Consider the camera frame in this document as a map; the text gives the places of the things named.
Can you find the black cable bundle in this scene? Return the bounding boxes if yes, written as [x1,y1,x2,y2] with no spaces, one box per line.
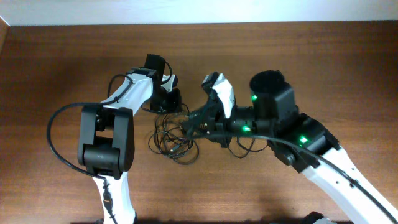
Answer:
[147,104,200,166]

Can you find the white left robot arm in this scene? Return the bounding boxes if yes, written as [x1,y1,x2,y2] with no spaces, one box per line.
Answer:
[78,68,178,223]

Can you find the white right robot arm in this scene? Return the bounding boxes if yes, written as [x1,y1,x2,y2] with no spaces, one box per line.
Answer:
[182,70,397,223]

